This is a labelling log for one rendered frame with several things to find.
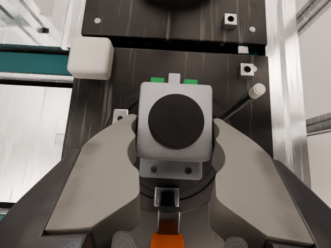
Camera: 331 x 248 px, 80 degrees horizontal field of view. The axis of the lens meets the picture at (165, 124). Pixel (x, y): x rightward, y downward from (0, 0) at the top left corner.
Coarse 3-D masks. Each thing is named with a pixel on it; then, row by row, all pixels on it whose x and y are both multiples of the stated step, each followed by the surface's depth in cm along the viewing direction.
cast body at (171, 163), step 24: (144, 96) 12; (168, 96) 11; (192, 96) 12; (144, 120) 11; (168, 120) 10; (192, 120) 10; (144, 144) 11; (168, 144) 10; (192, 144) 11; (144, 168) 14; (168, 168) 14; (192, 168) 14
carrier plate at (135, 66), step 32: (128, 64) 25; (160, 64) 25; (192, 64) 25; (224, 64) 25; (256, 64) 25; (96, 96) 24; (224, 96) 24; (96, 128) 23; (256, 128) 23; (192, 224) 21
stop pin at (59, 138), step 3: (57, 135) 23; (60, 135) 23; (63, 135) 23; (57, 138) 23; (60, 138) 23; (63, 138) 23; (57, 141) 23; (60, 141) 23; (63, 141) 23; (57, 144) 23; (60, 144) 23
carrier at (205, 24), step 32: (96, 0) 26; (128, 0) 26; (160, 0) 26; (192, 0) 26; (224, 0) 27; (256, 0) 27; (96, 32) 25; (128, 32) 25; (160, 32) 25; (192, 32) 26; (224, 32) 26; (256, 32) 26
